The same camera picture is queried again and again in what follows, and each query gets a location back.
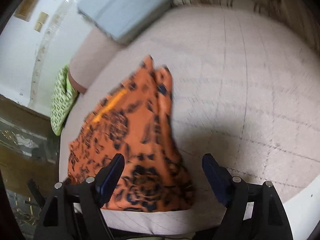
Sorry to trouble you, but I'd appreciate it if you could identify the green checkered cushion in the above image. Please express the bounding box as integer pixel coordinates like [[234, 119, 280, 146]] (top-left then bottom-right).
[[50, 64, 78, 136]]

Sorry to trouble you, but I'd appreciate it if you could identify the light blue grey pillow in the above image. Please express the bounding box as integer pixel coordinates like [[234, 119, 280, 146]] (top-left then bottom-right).
[[77, 0, 173, 44]]

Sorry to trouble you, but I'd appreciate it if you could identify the pink quilted bed cover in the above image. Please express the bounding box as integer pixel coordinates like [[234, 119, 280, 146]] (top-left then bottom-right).
[[59, 7, 319, 239]]

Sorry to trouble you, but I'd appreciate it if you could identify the pink quilted bolster pillow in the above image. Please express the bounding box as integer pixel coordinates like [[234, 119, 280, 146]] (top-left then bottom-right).
[[68, 27, 125, 94]]

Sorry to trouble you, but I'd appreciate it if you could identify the dark wooden glass cabinet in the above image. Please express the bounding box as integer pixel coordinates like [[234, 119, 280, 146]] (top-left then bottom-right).
[[1, 96, 60, 239]]

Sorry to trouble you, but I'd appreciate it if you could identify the orange black floral garment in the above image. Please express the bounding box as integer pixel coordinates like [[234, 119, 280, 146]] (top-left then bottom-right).
[[68, 56, 195, 212]]

